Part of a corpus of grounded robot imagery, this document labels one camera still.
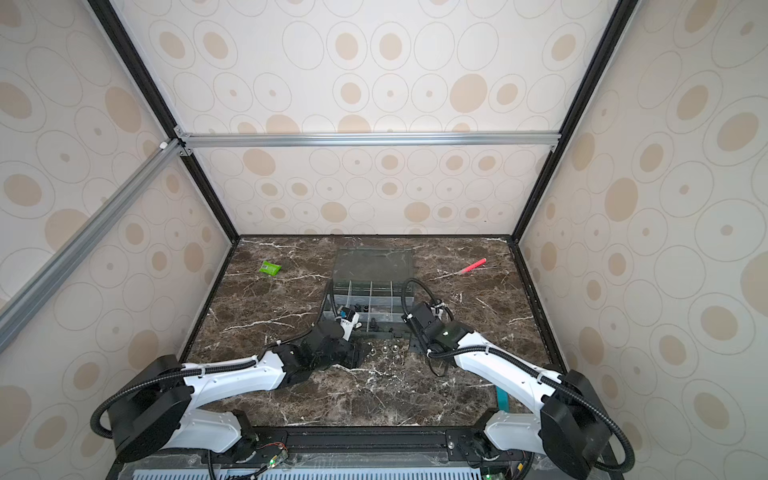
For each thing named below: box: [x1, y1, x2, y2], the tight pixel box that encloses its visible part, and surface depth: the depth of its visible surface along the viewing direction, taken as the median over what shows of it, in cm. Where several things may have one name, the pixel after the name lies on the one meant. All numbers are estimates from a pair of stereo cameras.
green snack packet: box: [258, 260, 282, 277], surface depth 111 cm
